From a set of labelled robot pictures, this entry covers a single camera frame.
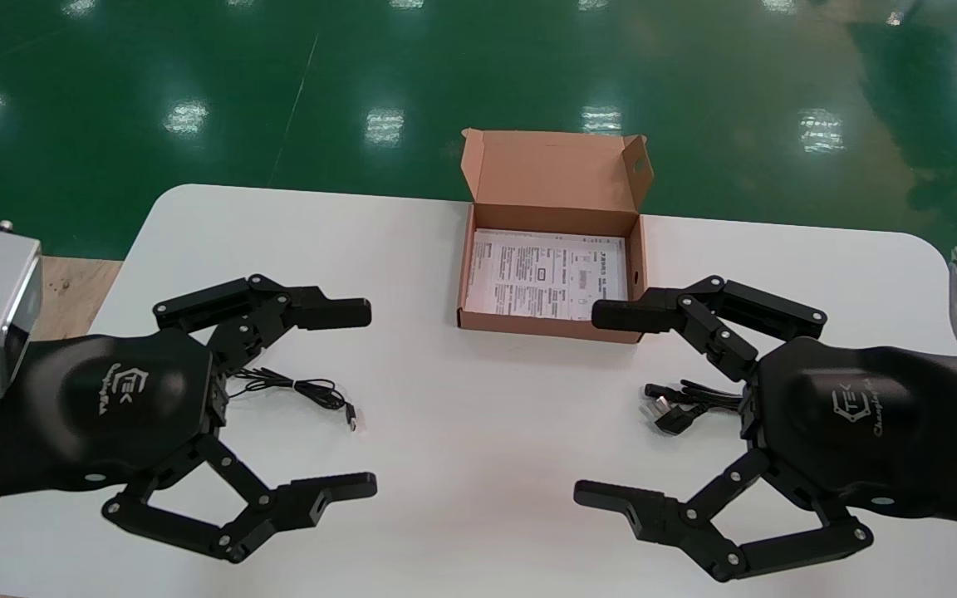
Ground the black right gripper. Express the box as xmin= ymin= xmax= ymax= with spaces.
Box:
xmin=573 ymin=275 xmax=957 ymax=583

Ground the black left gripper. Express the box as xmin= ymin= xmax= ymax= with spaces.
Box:
xmin=9 ymin=274 xmax=379 ymax=565

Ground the black power cord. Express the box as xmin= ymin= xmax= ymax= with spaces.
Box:
xmin=642 ymin=379 xmax=750 ymax=438

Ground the open brown cardboard storage box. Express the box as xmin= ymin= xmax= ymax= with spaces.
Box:
xmin=456 ymin=126 xmax=656 ymax=346

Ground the white printed paper manual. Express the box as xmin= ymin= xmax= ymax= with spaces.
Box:
xmin=466 ymin=228 xmax=631 ymax=321

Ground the thin black USB cable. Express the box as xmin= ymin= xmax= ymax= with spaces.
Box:
xmin=225 ymin=367 xmax=360 ymax=434

